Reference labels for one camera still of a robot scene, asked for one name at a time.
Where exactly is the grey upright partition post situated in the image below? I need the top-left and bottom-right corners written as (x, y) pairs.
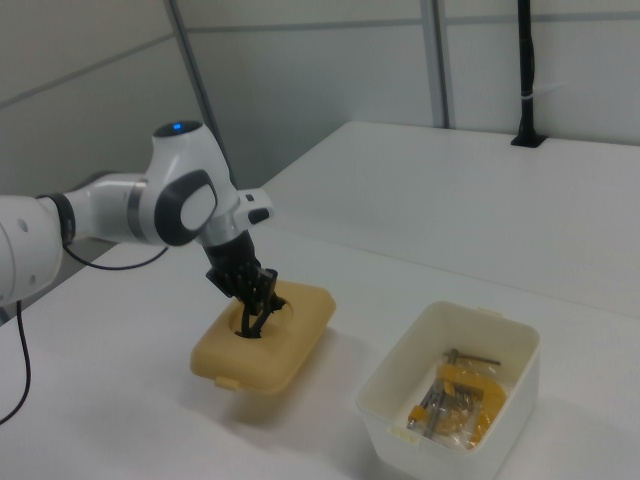
top-left (428, 0), bottom-right (457, 129)

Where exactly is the clear bag of screws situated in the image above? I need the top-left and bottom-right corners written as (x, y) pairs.
top-left (424, 394), bottom-right (482, 442)

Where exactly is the grey slanted partition post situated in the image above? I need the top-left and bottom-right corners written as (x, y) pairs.
top-left (167, 0), bottom-right (237, 182)

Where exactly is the black pole with base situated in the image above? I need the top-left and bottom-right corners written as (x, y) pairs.
top-left (509, 0), bottom-right (547, 149)

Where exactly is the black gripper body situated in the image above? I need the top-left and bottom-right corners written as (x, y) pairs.
top-left (203, 232), bottom-right (279, 307)

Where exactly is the white tool case box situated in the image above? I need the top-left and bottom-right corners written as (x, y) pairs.
top-left (355, 299), bottom-right (542, 462)

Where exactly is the yellow tool case lid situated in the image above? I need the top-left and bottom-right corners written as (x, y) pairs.
top-left (189, 279), bottom-right (337, 397)

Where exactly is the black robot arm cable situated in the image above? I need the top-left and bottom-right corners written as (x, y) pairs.
top-left (0, 239), bottom-right (170, 426)

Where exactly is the yellow C-clamp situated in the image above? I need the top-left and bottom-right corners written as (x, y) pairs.
top-left (407, 348), bottom-right (507, 447)

